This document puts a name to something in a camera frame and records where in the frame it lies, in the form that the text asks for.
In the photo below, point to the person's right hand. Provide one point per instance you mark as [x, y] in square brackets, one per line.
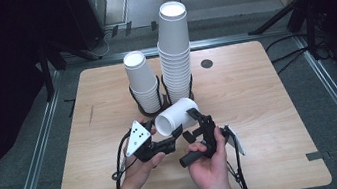
[211, 172]

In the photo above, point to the white paper cup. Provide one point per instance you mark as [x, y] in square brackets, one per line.
[176, 115]

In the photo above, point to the black tripod stand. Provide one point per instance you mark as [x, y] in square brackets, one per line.
[297, 1]

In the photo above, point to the short stack of paper cups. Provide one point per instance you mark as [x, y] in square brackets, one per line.
[139, 75]

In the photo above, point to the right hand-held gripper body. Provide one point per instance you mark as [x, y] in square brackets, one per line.
[209, 135]

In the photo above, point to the person's left hand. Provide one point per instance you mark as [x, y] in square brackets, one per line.
[141, 172]

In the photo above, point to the black round table grommet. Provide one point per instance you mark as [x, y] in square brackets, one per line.
[206, 63]

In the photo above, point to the tall stack of paper cups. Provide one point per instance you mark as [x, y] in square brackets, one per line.
[174, 46]

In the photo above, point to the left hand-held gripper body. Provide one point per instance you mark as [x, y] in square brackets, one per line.
[138, 139]

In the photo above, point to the black metal stand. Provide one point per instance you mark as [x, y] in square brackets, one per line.
[50, 61]

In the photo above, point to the grey tape piece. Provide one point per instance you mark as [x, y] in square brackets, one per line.
[314, 155]

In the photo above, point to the black computer tower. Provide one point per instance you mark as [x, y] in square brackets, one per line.
[84, 16]

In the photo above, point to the black tape piece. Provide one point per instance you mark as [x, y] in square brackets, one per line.
[153, 26]
[115, 31]
[128, 28]

